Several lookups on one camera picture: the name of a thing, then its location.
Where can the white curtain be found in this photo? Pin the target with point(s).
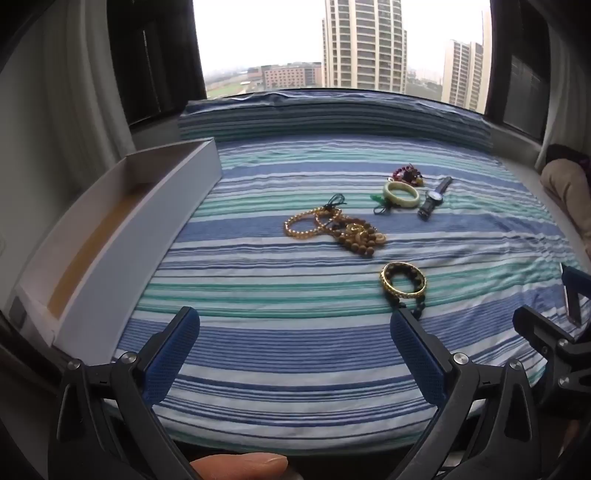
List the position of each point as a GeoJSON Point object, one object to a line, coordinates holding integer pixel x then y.
{"type": "Point", "coordinates": [556, 92]}
{"type": "Point", "coordinates": [92, 92]}

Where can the blue green striped bedsheet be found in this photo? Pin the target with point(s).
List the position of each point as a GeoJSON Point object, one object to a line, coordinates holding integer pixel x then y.
{"type": "Point", "coordinates": [286, 286]}

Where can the gold bangle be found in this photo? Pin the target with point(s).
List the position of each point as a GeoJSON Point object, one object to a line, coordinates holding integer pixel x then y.
{"type": "Point", "coordinates": [401, 292]}

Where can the green jade pendant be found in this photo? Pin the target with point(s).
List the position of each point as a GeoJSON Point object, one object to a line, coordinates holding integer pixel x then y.
{"type": "Point", "coordinates": [376, 199]}

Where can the brown cushion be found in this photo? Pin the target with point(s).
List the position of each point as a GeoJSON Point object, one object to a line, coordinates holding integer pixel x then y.
{"type": "Point", "coordinates": [570, 194]}

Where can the pale jade bangle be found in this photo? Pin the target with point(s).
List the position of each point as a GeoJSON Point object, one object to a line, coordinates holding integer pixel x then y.
{"type": "Point", "coordinates": [401, 203]}

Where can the striped pillow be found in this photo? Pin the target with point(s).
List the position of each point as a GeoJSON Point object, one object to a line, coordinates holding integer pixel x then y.
{"type": "Point", "coordinates": [332, 120]}

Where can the brown wooden bead strand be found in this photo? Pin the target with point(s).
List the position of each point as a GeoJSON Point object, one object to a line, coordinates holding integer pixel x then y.
{"type": "Point", "coordinates": [358, 244]}

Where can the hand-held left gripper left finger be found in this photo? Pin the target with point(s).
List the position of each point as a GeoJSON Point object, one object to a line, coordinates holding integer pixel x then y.
{"type": "Point", "coordinates": [171, 350]}

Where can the person's left hand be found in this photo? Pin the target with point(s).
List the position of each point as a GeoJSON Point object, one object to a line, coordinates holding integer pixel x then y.
{"type": "Point", "coordinates": [240, 467]}

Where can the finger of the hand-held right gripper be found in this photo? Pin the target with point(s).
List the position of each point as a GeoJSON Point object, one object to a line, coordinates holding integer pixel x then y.
{"type": "Point", "coordinates": [582, 288]}
{"type": "Point", "coordinates": [535, 325]}

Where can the white rectangular box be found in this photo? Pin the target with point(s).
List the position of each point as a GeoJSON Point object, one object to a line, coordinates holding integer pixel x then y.
{"type": "Point", "coordinates": [152, 198]}

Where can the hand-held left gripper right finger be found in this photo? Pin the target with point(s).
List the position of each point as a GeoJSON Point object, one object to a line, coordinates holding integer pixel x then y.
{"type": "Point", "coordinates": [415, 360]}

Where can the window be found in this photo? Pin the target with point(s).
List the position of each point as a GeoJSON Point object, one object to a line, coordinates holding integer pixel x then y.
{"type": "Point", "coordinates": [341, 46]}

